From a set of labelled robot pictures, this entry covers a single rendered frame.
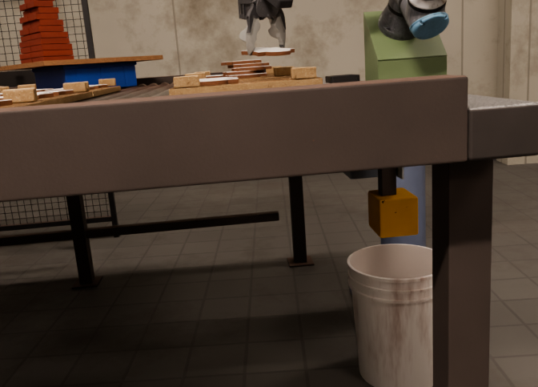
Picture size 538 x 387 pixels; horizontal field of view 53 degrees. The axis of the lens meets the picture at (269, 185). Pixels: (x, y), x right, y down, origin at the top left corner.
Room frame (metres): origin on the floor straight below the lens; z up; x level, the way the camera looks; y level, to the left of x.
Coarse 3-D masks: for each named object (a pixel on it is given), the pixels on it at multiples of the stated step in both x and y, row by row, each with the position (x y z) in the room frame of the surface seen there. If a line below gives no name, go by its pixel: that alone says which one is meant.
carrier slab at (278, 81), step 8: (240, 80) 1.51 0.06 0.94; (248, 80) 1.46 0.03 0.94; (256, 80) 1.41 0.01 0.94; (264, 80) 1.36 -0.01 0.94; (272, 80) 1.32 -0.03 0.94; (280, 80) 1.28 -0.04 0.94; (288, 80) 1.26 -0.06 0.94; (296, 80) 1.26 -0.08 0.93; (304, 80) 1.26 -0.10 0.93; (312, 80) 1.26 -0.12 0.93; (320, 80) 1.26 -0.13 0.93; (176, 88) 1.25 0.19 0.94; (184, 88) 1.24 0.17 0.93; (192, 88) 1.24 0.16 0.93; (200, 88) 1.24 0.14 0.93; (208, 88) 1.25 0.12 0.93; (216, 88) 1.25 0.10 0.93; (224, 88) 1.25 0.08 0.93; (232, 88) 1.25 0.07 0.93; (240, 88) 1.25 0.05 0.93; (248, 88) 1.25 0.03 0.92; (256, 88) 1.25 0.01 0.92
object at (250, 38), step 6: (252, 24) 1.44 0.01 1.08; (258, 24) 1.45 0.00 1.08; (246, 30) 1.47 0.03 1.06; (252, 30) 1.44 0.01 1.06; (258, 30) 1.45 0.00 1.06; (240, 36) 1.48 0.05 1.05; (246, 36) 1.45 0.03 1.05; (252, 36) 1.44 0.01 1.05; (246, 42) 1.45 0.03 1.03; (252, 42) 1.44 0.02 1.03; (252, 48) 1.44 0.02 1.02
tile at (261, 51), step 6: (258, 48) 1.52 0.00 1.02; (264, 48) 1.51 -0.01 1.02; (270, 48) 1.50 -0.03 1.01; (276, 48) 1.50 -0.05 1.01; (282, 48) 1.49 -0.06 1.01; (288, 48) 1.48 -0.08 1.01; (294, 48) 1.49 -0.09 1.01; (246, 54) 1.46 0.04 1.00; (252, 54) 1.45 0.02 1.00; (258, 54) 1.41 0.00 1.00; (264, 54) 1.43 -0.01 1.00; (270, 54) 1.42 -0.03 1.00; (276, 54) 1.42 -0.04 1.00; (282, 54) 1.42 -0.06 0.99
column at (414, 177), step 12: (408, 168) 1.91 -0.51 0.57; (420, 168) 1.93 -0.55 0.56; (396, 180) 1.92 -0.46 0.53; (408, 180) 1.91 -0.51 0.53; (420, 180) 1.93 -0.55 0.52; (420, 192) 1.93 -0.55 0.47; (420, 204) 1.93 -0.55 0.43; (420, 216) 1.93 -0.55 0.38; (420, 228) 1.93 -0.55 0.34; (384, 240) 1.97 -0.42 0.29; (396, 240) 1.93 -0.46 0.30; (408, 240) 1.91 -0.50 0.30; (420, 240) 1.93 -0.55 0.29
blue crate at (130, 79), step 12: (36, 72) 2.28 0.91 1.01; (48, 72) 2.19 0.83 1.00; (60, 72) 2.11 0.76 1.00; (72, 72) 2.10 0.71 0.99; (84, 72) 2.13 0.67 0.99; (96, 72) 2.17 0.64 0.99; (108, 72) 2.20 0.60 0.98; (120, 72) 2.24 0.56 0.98; (132, 72) 2.27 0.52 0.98; (36, 84) 2.30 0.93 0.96; (48, 84) 2.21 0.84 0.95; (60, 84) 2.12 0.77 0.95; (96, 84) 2.16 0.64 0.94; (120, 84) 2.23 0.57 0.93; (132, 84) 2.27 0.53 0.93
